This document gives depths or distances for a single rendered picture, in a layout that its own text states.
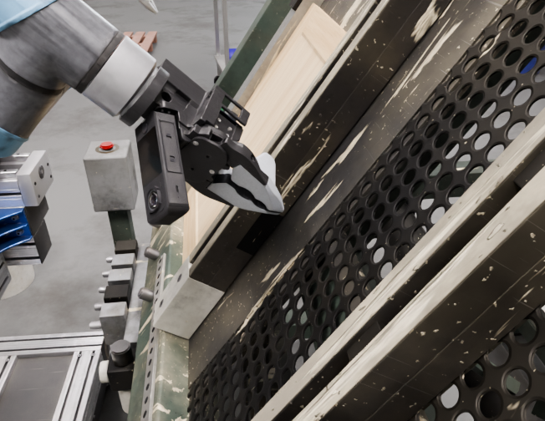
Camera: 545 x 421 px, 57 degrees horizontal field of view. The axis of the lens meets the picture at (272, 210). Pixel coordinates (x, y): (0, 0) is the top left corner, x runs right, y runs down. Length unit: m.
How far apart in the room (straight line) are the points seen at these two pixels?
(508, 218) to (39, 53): 0.42
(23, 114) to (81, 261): 2.16
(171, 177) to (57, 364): 1.47
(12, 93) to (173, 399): 0.51
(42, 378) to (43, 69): 1.46
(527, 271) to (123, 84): 0.39
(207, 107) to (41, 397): 1.43
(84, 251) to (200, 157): 2.25
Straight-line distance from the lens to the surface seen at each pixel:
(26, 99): 0.56
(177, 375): 0.88
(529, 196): 0.36
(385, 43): 0.71
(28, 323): 2.44
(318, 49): 0.98
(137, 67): 0.53
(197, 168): 0.57
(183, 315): 0.90
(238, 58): 1.44
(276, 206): 0.59
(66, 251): 2.81
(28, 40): 0.54
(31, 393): 1.87
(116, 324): 1.21
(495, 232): 0.36
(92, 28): 0.53
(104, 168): 1.52
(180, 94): 0.58
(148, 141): 0.54
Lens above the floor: 1.56
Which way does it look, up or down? 32 degrees down
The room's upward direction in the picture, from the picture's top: straight up
